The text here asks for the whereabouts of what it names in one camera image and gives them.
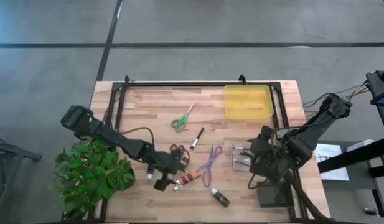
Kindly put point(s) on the thin black paintbrush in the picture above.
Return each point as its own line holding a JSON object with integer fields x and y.
{"x": 241, "y": 148}

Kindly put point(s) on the small black device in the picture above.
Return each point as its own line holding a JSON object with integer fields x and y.
{"x": 372, "y": 212}

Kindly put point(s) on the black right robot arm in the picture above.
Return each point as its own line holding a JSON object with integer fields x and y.
{"x": 316, "y": 124}

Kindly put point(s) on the blue paint bottle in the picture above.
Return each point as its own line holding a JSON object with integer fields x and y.
{"x": 150, "y": 174}

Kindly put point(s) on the green paint bottle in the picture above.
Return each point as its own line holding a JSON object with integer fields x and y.
{"x": 221, "y": 198}

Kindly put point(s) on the orange paint bottle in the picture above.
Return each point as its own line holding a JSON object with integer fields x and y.
{"x": 187, "y": 178}

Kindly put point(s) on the black brush wide round head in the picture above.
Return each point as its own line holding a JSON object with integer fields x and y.
{"x": 247, "y": 153}

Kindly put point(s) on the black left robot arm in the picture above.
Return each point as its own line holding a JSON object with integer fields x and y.
{"x": 117, "y": 140}

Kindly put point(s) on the green scissors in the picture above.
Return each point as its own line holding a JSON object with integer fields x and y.
{"x": 184, "y": 117}

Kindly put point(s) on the green plant in black pot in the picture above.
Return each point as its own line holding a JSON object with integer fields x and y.
{"x": 89, "y": 171}

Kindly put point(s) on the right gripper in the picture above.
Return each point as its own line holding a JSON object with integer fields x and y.
{"x": 266, "y": 161}

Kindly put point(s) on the grey metal mounting bracket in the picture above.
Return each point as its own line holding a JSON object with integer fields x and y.
{"x": 281, "y": 133}

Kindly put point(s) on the clear plastic tray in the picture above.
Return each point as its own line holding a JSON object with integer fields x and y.
{"x": 237, "y": 157}

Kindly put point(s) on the black square bin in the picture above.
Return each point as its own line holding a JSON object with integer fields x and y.
{"x": 275, "y": 196}

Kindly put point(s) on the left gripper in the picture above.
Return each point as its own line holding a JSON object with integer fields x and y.
{"x": 171, "y": 165}

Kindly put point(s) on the purple scissors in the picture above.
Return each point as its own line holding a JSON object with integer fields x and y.
{"x": 211, "y": 160}

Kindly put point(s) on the yellow plastic bin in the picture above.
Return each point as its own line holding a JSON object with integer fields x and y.
{"x": 247, "y": 102}

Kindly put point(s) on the black equipment stand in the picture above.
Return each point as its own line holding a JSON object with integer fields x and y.
{"x": 378, "y": 84}

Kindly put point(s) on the white box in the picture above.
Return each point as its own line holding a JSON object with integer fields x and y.
{"x": 359, "y": 144}

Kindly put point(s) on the black metal bar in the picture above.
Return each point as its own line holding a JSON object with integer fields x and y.
{"x": 353, "y": 155}

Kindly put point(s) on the black aluminium table frame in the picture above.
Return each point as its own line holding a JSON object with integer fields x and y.
{"x": 194, "y": 84}

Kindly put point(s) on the black floor stand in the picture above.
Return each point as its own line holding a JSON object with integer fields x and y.
{"x": 20, "y": 153}

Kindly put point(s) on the white paper sheet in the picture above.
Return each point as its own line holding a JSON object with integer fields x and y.
{"x": 327, "y": 151}

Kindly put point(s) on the red scissors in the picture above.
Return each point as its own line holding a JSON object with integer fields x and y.
{"x": 176, "y": 145}

